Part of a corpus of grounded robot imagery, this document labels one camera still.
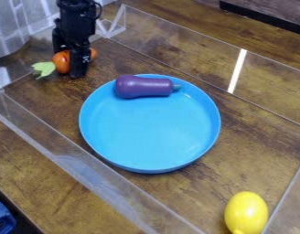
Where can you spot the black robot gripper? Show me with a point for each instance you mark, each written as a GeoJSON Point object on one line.
{"type": "Point", "coordinates": [73, 28]}

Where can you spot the orange toy carrot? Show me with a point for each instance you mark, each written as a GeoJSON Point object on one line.
{"type": "Point", "coordinates": [61, 64]}

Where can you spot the purple toy eggplant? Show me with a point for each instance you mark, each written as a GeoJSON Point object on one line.
{"type": "Point", "coordinates": [131, 86]}

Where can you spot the blue round plate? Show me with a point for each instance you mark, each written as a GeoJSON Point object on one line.
{"type": "Point", "coordinates": [152, 134]}

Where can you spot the blue object at corner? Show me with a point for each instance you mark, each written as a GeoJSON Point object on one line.
{"type": "Point", "coordinates": [7, 220]}

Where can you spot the yellow toy lemon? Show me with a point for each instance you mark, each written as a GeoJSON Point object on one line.
{"type": "Point", "coordinates": [246, 213]}

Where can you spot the clear acrylic enclosure wall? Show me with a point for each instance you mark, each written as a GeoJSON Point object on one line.
{"type": "Point", "coordinates": [243, 62]}

